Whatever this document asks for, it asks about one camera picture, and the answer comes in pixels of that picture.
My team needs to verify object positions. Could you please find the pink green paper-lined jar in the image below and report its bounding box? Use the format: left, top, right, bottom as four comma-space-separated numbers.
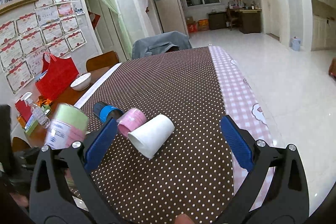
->
44, 103, 89, 149

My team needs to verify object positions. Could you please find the blue black cup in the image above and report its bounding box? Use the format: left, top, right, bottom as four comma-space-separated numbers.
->
93, 101, 123, 123

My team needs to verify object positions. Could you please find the white paper cup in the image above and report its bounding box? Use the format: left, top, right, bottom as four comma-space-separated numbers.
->
128, 114, 175, 159

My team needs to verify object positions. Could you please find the pink paper cup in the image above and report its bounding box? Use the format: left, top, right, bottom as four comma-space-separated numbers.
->
117, 108, 147, 138

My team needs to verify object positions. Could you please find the person's left thumb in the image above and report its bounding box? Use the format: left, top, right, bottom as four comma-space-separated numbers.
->
174, 214, 194, 224

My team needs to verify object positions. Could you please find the clear spray bottle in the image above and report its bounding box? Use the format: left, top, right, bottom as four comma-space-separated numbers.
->
21, 92, 51, 128

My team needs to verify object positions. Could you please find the red small box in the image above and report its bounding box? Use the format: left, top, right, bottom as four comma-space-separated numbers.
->
15, 99, 32, 122

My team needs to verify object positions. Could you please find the brown polka dot cloth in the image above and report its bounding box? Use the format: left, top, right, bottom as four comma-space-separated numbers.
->
81, 47, 234, 223

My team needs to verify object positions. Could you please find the pink checkered tablecloth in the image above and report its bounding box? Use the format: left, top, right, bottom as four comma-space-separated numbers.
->
74, 45, 275, 212

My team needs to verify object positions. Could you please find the white ceramic bowl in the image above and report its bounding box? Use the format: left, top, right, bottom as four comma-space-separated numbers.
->
70, 73, 91, 91

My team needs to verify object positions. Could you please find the red felt bag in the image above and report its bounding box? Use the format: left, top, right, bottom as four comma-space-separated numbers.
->
35, 53, 79, 101

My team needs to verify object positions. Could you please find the wooden chair back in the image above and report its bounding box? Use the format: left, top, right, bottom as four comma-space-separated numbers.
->
86, 51, 119, 72

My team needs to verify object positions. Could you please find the dark wooden desk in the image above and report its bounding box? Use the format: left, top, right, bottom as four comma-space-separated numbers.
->
208, 8, 261, 34

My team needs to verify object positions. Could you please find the chair with grey jacket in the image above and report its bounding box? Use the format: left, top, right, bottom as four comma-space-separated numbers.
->
131, 31, 192, 60

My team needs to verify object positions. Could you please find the white refrigerator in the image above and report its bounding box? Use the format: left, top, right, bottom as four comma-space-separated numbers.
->
154, 0, 188, 35

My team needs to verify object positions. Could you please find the white wall cabinet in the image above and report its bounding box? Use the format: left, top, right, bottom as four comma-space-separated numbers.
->
301, 0, 335, 51

